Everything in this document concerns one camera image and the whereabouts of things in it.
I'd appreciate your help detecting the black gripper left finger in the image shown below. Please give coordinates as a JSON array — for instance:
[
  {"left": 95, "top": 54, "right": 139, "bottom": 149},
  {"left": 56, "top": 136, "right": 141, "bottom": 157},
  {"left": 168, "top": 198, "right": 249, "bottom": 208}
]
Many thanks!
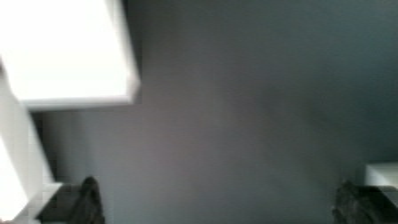
[{"left": 36, "top": 177, "right": 107, "bottom": 224}]

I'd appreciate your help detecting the white cabinet top block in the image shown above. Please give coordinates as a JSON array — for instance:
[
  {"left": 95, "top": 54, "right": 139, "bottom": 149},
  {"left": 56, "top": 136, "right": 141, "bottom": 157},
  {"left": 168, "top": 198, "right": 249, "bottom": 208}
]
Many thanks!
[{"left": 365, "top": 162, "right": 398, "bottom": 188}]

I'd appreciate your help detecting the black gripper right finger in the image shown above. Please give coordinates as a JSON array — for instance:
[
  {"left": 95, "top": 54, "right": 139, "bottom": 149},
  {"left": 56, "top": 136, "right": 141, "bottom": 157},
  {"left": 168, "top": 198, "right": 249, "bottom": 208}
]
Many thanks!
[{"left": 333, "top": 181, "right": 398, "bottom": 224}]

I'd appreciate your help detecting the white cabinet body box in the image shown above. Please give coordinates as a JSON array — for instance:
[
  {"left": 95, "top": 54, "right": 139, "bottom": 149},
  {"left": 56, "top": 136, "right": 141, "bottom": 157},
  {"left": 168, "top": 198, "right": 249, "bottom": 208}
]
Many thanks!
[{"left": 0, "top": 0, "right": 141, "bottom": 110}]

